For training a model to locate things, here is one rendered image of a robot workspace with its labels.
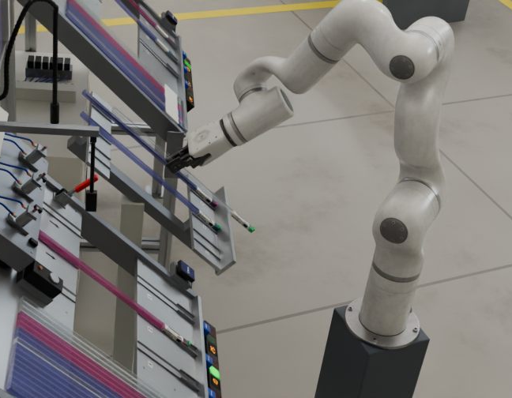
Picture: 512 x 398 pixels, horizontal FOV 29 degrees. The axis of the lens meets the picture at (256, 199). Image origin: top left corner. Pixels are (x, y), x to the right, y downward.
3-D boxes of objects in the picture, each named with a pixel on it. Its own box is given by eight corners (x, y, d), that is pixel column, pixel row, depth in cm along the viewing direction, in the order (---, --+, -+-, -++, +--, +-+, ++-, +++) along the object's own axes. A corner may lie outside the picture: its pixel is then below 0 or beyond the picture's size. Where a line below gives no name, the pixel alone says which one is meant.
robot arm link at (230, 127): (229, 104, 241) (219, 110, 241) (232, 122, 234) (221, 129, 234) (246, 128, 245) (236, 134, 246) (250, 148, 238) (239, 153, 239)
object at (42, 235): (185, 344, 229) (190, 340, 229) (185, 348, 228) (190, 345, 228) (18, 218, 204) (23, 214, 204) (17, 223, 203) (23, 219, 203)
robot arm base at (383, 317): (393, 292, 261) (408, 236, 251) (433, 339, 248) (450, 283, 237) (331, 306, 253) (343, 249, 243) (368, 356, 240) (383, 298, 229)
